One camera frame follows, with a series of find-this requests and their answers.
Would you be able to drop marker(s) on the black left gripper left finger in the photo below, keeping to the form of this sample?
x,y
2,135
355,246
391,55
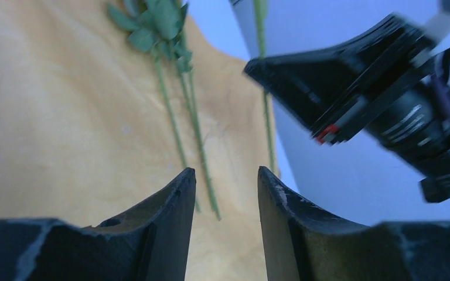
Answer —
x,y
149,241

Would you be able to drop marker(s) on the pink artificial flower bouquet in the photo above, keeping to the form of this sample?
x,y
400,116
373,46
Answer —
x,y
158,28

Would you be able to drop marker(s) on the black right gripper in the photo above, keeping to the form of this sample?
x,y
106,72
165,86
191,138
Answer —
x,y
383,81

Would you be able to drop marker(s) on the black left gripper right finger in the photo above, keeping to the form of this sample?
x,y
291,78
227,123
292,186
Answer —
x,y
302,241

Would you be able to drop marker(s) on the single artificial flower stem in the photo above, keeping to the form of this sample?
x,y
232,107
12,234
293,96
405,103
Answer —
x,y
260,10

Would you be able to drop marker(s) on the orange wrapping paper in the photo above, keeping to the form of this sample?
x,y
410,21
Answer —
x,y
85,135

